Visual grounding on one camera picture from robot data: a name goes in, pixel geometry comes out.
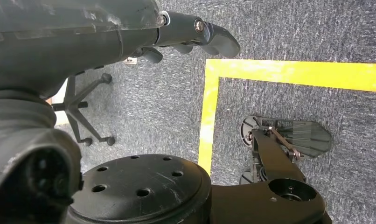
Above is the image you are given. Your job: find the pale furniture panel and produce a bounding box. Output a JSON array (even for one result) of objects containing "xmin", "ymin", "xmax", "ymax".
[{"xmin": 46, "ymin": 78, "xmax": 68, "ymax": 127}]

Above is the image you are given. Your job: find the black swivel chair base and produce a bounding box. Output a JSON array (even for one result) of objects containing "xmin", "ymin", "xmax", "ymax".
[{"xmin": 51, "ymin": 72, "xmax": 116, "ymax": 147}]

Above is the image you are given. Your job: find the robot left arm ribbed sleeve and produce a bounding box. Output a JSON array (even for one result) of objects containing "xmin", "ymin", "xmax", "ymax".
[{"xmin": 0, "ymin": 89, "xmax": 84, "ymax": 224}]

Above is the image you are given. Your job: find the black round robot hip joint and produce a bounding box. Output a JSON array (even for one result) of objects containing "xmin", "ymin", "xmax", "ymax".
[{"xmin": 66, "ymin": 154, "xmax": 212, "ymax": 224}]

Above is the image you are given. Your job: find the yellow floor tape square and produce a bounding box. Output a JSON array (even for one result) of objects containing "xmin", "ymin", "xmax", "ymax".
[{"xmin": 198, "ymin": 58, "xmax": 376, "ymax": 177}]

